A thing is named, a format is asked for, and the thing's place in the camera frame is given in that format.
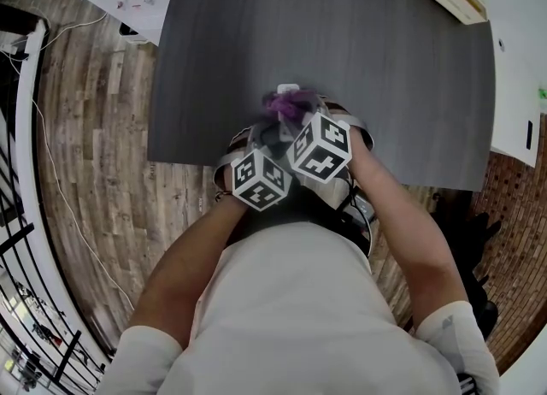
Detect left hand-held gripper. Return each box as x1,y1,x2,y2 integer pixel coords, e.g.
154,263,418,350
230,121,300,213

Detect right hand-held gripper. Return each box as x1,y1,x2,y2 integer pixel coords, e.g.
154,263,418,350
286,92,354,200

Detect purple cloth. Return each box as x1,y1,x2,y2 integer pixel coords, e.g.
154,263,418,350
261,88,320,123

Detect person's left forearm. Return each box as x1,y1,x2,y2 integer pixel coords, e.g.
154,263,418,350
127,196,253,351

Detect person's right forearm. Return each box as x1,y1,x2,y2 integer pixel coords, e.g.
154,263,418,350
348,144,465,330

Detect person's right hand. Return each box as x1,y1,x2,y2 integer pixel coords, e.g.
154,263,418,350
326,101,373,153

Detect person's black trousers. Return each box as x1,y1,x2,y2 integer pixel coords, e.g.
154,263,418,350
232,179,377,257

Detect black battery box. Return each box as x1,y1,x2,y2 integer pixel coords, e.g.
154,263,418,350
344,194,377,226

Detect person's white shirt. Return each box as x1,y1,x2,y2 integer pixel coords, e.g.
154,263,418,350
96,220,501,395

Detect small white bin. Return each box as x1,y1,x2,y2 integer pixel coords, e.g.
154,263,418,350
118,21,149,46

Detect black office chair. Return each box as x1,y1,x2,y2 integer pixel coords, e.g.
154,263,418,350
429,209,503,339

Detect white desk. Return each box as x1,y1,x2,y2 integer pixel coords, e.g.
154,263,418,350
401,0,547,168

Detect black metal railing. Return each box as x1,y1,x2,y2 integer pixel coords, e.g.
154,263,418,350
0,144,108,395

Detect white floor cable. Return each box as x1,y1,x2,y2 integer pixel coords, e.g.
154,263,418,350
0,12,133,307

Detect black and white strap buckle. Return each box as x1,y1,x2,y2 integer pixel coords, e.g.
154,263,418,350
456,374,478,395

